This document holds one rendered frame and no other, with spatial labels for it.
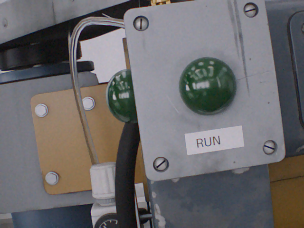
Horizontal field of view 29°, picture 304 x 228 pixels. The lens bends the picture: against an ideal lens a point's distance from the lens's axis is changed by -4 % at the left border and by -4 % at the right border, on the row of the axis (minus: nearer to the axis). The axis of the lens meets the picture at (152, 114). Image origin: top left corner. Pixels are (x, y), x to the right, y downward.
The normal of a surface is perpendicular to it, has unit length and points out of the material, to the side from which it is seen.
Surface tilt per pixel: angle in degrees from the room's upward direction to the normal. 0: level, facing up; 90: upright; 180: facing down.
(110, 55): 90
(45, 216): 91
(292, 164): 90
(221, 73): 71
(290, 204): 90
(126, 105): 109
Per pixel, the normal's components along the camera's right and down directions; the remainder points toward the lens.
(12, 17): -0.76, 0.14
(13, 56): -0.46, 0.11
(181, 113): 0.03, 0.05
